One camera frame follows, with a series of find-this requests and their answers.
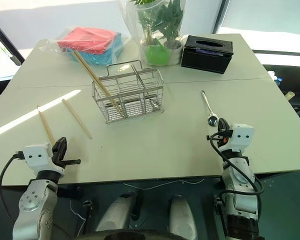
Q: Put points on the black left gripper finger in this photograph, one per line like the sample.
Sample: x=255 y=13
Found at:
x=72 y=162
x=60 y=143

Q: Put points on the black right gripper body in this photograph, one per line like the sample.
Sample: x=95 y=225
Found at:
x=225 y=137

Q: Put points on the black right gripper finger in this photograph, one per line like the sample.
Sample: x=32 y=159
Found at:
x=225 y=124
x=220 y=123

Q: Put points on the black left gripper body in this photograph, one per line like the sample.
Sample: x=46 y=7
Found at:
x=58 y=158

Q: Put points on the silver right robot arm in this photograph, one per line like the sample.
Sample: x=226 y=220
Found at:
x=240 y=185

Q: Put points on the metal spoon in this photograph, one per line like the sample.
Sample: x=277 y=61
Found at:
x=140 y=80
x=208 y=107

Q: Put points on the wooden chopstick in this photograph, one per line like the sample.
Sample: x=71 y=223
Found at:
x=47 y=127
x=77 y=119
x=97 y=78
x=93 y=77

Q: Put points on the silver left robot leg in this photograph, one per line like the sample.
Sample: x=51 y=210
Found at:
x=117 y=212

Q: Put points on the silver robot leg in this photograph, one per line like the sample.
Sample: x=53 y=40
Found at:
x=182 y=215
x=117 y=212

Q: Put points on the blue white packet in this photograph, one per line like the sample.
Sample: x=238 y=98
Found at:
x=277 y=78

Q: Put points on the black tissue box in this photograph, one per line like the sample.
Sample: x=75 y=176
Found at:
x=206 y=55

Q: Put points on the cream plastic bottle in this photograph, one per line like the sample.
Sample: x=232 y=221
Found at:
x=289 y=95

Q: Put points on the silver right robot leg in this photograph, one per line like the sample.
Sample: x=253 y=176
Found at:
x=182 y=215

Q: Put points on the dark rounded robot torso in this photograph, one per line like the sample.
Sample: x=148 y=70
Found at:
x=132 y=233

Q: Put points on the green plastic object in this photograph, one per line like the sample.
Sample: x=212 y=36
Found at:
x=156 y=55

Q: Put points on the blue cloth pack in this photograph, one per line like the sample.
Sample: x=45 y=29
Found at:
x=102 y=57

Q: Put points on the clear plastic cloth bag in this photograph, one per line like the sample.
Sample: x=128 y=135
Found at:
x=52 y=45

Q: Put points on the red cloth pack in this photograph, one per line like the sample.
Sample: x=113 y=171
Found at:
x=87 y=40

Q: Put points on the green plant in white pot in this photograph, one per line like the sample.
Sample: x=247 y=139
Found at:
x=171 y=22
x=146 y=25

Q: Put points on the potted green plant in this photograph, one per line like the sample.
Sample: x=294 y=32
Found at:
x=132 y=25

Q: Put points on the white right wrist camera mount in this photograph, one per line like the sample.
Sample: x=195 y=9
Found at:
x=242 y=136

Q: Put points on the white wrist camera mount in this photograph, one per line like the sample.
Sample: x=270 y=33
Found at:
x=36 y=156
x=242 y=136

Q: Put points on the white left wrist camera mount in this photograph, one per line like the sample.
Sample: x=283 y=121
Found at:
x=36 y=156

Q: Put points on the black slanted frame bar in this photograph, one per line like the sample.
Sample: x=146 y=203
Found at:
x=7 y=41

